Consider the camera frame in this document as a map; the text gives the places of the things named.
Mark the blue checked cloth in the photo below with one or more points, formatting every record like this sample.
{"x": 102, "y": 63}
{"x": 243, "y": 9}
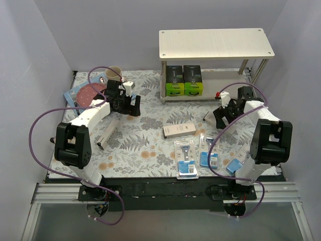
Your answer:
{"x": 99, "y": 83}

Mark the clear blue razor blister pack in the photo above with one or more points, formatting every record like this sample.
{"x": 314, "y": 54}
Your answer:
{"x": 185, "y": 158}

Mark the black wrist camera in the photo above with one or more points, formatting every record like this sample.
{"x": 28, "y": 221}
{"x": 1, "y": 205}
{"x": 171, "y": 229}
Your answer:
{"x": 113, "y": 88}
{"x": 245, "y": 93}

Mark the silver fork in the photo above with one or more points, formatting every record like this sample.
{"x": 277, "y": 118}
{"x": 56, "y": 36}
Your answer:
{"x": 73, "y": 96}

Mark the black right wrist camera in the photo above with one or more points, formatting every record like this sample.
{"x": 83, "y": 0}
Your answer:
{"x": 245, "y": 93}

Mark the beige ceramic mug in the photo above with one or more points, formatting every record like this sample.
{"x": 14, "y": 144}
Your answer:
{"x": 113, "y": 73}

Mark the cream enamel cup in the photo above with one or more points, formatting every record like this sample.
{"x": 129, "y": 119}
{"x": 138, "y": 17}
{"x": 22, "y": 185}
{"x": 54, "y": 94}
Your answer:
{"x": 53, "y": 140}

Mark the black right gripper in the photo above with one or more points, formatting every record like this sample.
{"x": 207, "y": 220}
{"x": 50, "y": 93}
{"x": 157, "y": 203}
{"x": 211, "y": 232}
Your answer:
{"x": 224, "y": 117}

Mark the black green Gillette Labs box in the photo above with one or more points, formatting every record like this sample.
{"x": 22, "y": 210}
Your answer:
{"x": 175, "y": 84}

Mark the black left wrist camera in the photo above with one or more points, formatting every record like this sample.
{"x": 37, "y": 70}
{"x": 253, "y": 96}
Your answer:
{"x": 113, "y": 88}

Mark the pink dotted plate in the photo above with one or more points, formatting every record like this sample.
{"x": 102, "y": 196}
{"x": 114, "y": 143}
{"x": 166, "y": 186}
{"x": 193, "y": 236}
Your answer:
{"x": 85, "y": 95}

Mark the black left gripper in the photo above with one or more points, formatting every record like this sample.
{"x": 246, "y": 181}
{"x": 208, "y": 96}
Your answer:
{"x": 131, "y": 106}

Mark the white Harry's box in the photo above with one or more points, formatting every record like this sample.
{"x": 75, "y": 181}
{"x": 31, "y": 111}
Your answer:
{"x": 209, "y": 118}
{"x": 110, "y": 130}
{"x": 179, "y": 130}

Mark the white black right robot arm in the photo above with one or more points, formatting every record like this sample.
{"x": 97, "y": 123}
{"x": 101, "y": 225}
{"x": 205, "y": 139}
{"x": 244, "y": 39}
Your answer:
{"x": 271, "y": 140}

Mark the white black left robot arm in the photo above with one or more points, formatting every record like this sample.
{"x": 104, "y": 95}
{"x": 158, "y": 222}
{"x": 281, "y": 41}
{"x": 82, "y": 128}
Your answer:
{"x": 72, "y": 140}

